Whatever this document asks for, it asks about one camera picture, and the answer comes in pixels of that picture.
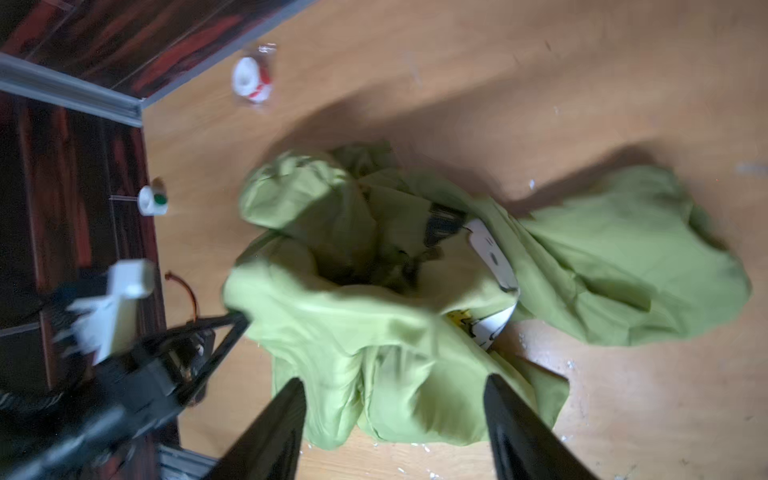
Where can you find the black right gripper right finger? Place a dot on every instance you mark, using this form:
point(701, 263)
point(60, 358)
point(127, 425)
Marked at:
point(523, 447)

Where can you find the white red tape roll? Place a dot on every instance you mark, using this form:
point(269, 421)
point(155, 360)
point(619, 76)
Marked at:
point(252, 80)

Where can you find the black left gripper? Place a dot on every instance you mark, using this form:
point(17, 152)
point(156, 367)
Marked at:
point(153, 382)

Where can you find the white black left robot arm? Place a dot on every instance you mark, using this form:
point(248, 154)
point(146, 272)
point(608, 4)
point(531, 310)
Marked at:
point(53, 434)

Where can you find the small white green-dot cap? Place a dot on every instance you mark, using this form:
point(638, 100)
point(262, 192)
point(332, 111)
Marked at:
point(152, 199)

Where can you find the green Snoopy zip jacket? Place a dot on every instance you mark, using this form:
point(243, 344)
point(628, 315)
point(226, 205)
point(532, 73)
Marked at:
point(370, 283)

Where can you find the aluminium corner post left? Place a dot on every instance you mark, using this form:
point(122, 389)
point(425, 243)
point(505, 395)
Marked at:
point(35, 82)

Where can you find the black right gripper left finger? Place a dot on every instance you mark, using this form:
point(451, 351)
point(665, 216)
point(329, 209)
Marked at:
point(270, 446)

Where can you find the black circuit board with wires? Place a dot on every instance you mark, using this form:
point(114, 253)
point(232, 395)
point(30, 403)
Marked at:
point(169, 276)

